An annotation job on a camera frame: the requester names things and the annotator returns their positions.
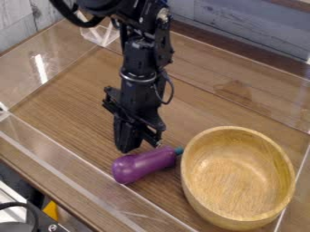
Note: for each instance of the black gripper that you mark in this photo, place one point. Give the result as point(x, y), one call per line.
point(137, 101)

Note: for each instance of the purple toy eggplant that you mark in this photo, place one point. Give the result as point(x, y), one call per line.
point(131, 167)

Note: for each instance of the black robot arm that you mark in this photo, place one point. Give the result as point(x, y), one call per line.
point(144, 22)

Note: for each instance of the brown wooden bowl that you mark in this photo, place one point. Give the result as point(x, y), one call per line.
point(238, 177)

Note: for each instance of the clear acrylic tray wall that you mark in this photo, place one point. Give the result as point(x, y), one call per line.
point(57, 135)

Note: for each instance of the clear acrylic corner bracket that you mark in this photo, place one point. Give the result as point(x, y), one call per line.
point(101, 35)

